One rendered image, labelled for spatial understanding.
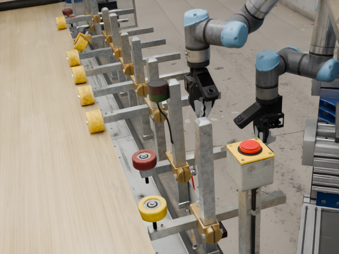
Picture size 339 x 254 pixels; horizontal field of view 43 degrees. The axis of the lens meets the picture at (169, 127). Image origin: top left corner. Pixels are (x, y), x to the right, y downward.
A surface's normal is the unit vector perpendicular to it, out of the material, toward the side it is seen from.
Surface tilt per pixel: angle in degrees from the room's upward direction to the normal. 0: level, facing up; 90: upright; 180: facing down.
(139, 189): 0
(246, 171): 90
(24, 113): 0
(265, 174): 90
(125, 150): 0
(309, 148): 90
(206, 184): 90
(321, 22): 79
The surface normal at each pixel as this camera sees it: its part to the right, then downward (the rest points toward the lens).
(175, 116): 0.30, 0.44
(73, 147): -0.08, -0.87
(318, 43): -0.68, 0.25
